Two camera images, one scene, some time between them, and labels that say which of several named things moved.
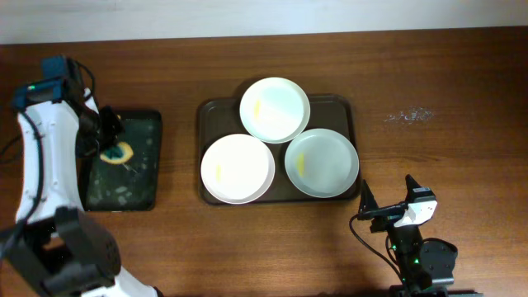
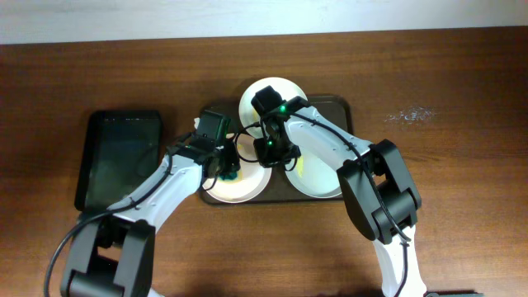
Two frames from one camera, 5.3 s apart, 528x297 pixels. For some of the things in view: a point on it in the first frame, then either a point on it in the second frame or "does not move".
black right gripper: [370, 209] → [265, 158]
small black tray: [132, 186] does not move
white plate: [238, 168] does not move
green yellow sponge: [117, 154] → [228, 176]
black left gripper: [107, 124] → [227, 167]
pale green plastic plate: [322, 163] does not move
